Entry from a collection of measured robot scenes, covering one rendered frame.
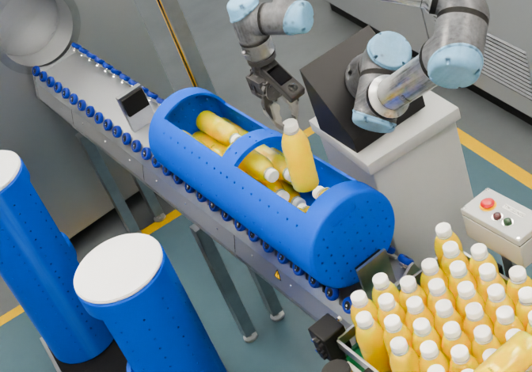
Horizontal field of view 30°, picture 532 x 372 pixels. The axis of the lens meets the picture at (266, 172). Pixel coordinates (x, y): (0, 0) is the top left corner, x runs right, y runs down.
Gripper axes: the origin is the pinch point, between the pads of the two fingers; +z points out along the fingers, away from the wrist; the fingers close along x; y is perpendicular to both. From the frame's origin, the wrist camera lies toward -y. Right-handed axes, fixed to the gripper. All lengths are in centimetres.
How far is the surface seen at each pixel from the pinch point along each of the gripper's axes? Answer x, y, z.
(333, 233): 4.4, -11.3, 28.9
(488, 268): -14, -47, 34
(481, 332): 1, -59, 34
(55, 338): 67, 123, 114
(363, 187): -8.9, -9.7, 23.8
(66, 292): 55, 118, 95
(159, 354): 51, 32, 67
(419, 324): 9, -47, 34
